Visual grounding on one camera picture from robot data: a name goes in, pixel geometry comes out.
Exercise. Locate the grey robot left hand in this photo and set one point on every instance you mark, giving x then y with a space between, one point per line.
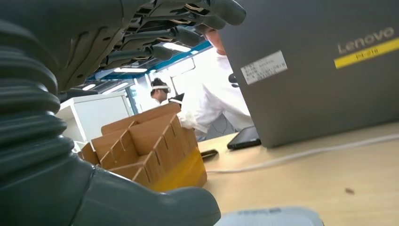
78 28

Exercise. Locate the cardboard divider box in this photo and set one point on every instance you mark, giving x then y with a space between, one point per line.
149 143

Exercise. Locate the ceiling tube light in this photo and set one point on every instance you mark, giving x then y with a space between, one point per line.
176 47
130 70

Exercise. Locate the person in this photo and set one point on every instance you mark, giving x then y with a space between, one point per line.
212 99
159 93

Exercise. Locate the black monitor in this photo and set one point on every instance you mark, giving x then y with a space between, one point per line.
177 98

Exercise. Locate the small black device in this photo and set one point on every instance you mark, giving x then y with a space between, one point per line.
209 154

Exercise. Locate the grey laptop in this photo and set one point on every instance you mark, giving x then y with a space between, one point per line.
311 103

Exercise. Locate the black smartphone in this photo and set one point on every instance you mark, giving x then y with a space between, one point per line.
244 138

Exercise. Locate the white cabinet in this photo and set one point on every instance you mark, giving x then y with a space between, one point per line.
96 115

